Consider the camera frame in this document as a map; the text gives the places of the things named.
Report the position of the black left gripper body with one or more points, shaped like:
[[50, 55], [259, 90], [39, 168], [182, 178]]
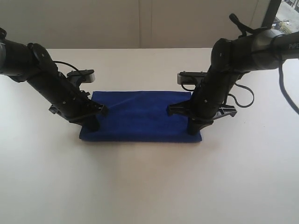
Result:
[[67, 100]]

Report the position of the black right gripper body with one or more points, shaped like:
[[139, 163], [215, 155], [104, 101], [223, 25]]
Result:
[[206, 99]]

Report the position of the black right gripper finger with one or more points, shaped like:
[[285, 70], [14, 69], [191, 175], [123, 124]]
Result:
[[182, 108], [195, 125]]

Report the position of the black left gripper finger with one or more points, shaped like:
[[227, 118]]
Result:
[[90, 123], [95, 108]]

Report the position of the blue microfibre towel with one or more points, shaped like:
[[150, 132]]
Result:
[[140, 116]]

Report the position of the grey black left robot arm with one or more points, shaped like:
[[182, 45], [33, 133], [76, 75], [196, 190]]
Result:
[[32, 64]]

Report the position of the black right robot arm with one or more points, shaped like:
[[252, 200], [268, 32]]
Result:
[[264, 49]]

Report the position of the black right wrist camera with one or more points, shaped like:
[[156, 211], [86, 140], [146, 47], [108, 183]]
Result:
[[190, 78]]

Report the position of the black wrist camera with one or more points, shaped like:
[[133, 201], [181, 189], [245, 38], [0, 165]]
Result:
[[190, 78], [84, 76]]

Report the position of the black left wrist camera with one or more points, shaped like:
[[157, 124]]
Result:
[[84, 76]]

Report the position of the dark window frame post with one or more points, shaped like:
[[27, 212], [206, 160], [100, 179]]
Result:
[[271, 13]]

